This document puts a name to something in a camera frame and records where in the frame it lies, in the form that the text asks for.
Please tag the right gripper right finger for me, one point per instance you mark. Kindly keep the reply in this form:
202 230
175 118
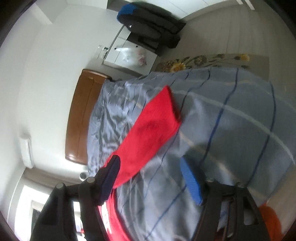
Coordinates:
228 212

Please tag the grey checked bed cover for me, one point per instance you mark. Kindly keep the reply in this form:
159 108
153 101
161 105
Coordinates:
235 126

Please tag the black and blue jacket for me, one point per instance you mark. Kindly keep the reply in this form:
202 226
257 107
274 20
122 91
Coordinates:
151 26

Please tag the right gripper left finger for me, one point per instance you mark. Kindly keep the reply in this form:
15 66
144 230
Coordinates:
56 220

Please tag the white air conditioner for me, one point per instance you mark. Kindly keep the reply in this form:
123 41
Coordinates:
26 151

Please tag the wooden headboard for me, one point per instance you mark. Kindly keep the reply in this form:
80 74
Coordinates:
85 96

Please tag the white round fan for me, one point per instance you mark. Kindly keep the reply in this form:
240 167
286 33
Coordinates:
83 176

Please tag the white bedside cabinet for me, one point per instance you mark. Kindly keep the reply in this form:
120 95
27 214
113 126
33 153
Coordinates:
121 40

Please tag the orange trousers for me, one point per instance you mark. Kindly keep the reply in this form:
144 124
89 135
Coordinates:
272 222

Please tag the floral rug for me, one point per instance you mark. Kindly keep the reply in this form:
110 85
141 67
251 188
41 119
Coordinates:
258 65

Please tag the red knit sweater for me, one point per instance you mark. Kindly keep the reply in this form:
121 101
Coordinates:
157 123

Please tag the white plastic bag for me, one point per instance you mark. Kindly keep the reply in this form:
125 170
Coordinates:
131 56

